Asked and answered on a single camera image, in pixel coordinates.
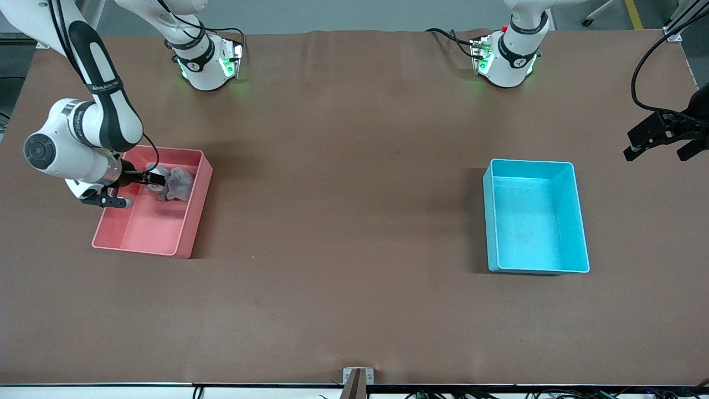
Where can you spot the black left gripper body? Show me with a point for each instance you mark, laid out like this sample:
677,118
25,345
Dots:
695,115

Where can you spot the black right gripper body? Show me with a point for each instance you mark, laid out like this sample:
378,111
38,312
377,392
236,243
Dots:
129,174

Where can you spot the grey plush toy white belly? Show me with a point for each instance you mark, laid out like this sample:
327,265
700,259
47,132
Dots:
159,192

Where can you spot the plain grey plush toy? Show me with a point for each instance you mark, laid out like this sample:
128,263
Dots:
180,185

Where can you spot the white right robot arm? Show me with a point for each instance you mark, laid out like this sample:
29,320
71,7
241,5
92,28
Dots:
61,149

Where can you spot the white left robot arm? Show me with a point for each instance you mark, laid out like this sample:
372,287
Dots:
507,66

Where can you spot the pink plastic box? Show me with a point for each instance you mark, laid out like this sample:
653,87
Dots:
155,227

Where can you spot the blue plastic box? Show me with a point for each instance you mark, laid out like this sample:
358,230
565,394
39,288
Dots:
532,221

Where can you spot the white chair leg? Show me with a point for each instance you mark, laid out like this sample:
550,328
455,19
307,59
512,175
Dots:
595,12

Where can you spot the brown paper table cover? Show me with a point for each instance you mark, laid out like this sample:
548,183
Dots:
354,305

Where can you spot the aluminium frame post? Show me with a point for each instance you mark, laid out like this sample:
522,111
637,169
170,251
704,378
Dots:
673,36
43,43

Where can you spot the silver bracket with brown post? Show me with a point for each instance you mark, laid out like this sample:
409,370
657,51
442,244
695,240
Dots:
348,377

